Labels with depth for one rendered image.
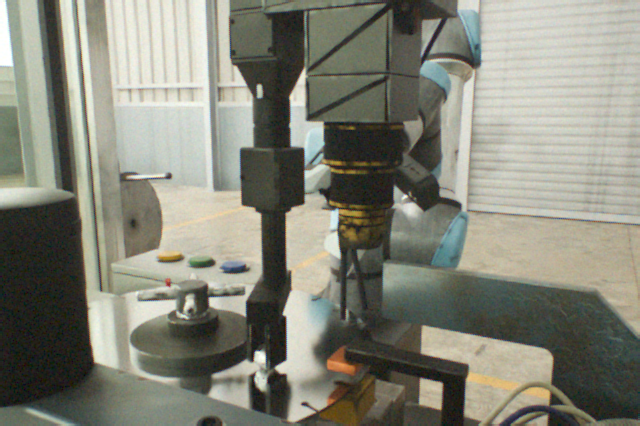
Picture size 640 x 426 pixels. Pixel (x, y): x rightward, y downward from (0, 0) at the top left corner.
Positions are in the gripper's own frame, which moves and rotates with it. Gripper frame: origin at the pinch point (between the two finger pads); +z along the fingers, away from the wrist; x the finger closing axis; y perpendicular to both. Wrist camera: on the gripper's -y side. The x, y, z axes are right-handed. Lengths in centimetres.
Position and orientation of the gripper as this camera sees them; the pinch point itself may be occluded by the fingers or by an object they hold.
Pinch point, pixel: (321, 243)
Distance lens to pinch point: 62.3
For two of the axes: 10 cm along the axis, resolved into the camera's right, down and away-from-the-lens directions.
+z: -5.2, 6.8, -5.2
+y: -7.8, -1.3, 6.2
